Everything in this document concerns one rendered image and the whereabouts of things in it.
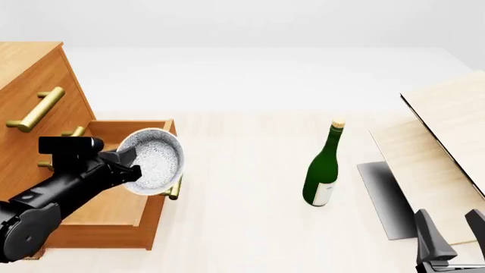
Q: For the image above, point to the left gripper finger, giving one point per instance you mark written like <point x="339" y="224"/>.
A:
<point x="119" y="156"/>
<point x="127" y="174"/>

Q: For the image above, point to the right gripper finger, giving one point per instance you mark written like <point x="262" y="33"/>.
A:
<point x="477" y="224"/>
<point x="432" y="239"/>

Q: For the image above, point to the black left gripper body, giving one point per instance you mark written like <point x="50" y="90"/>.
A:
<point x="81" y="166"/>

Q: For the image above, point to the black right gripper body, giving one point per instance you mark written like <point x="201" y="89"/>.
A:
<point x="447" y="266"/>

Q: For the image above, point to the patterned bowl with black outside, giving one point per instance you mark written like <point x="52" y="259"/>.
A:
<point x="161" y="159"/>

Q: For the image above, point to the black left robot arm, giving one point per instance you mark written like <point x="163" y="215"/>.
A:
<point x="41" y="204"/>

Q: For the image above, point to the wooden cabinet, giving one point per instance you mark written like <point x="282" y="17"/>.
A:
<point x="22" y="62"/>

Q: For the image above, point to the pale wooden shelf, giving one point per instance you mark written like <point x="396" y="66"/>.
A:
<point x="428" y="159"/>

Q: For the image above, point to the green wine bottle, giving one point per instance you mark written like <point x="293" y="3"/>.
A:
<point x="322" y="170"/>

